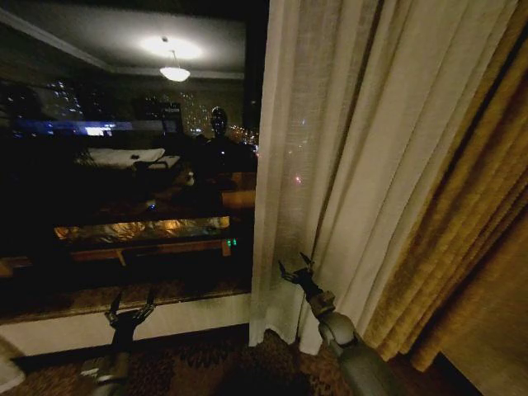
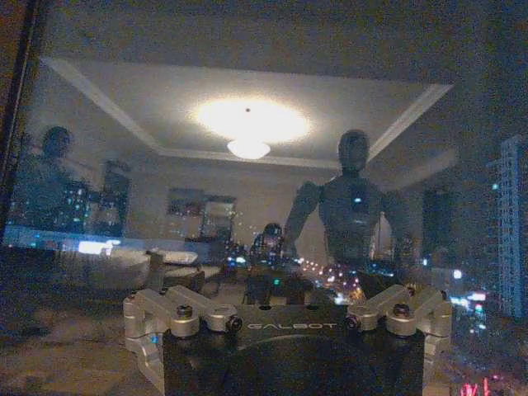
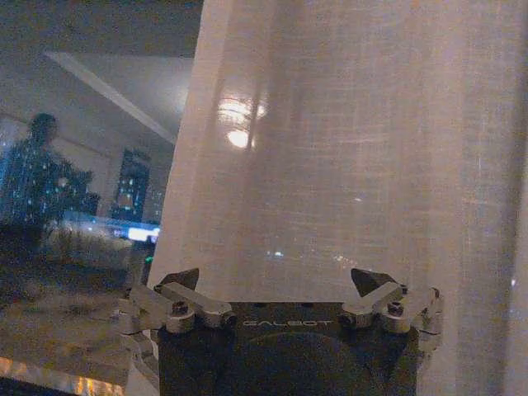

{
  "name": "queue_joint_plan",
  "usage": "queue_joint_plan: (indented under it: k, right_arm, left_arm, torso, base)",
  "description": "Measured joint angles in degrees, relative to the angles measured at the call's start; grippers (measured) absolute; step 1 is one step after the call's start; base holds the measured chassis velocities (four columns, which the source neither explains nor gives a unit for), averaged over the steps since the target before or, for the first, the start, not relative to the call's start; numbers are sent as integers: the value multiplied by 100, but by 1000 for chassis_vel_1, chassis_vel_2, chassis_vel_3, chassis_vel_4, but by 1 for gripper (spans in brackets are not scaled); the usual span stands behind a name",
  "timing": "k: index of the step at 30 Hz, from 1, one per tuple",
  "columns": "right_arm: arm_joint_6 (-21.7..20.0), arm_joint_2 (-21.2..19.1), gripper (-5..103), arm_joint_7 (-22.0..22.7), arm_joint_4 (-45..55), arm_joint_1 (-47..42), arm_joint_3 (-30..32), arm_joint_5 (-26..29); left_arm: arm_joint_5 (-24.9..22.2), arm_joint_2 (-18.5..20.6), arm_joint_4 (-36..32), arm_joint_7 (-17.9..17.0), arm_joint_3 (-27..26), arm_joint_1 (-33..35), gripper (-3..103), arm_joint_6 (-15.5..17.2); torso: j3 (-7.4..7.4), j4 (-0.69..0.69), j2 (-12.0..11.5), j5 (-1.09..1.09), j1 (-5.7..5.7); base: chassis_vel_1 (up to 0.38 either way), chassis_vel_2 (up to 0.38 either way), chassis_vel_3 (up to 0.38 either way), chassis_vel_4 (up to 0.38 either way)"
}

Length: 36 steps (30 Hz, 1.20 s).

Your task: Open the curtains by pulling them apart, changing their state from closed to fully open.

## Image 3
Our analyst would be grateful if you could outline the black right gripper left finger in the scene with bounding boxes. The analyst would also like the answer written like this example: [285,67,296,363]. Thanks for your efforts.
[118,267,238,336]

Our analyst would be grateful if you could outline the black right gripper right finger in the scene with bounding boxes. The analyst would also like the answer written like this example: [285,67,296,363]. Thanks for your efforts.
[337,267,445,352]

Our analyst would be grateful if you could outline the sheer white curtain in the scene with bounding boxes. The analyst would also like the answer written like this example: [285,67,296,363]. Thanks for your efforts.
[125,0,528,396]

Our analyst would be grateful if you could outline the window glass pane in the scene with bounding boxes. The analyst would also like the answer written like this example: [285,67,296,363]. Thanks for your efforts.
[0,0,205,396]

